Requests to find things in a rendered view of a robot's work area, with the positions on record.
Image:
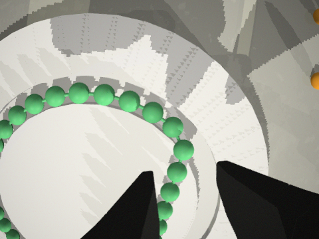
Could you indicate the white round board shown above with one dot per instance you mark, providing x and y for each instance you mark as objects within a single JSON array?
[{"x": 63, "y": 169}]

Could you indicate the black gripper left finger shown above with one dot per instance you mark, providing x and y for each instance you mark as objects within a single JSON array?
[{"x": 134, "y": 216}]

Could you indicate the orange sphere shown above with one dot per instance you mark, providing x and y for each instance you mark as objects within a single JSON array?
[
  {"x": 316, "y": 16},
  {"x": 315, "y": 80}
]

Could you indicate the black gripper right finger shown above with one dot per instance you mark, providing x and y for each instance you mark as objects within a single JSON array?
[{"x": 260, "y": 207}]

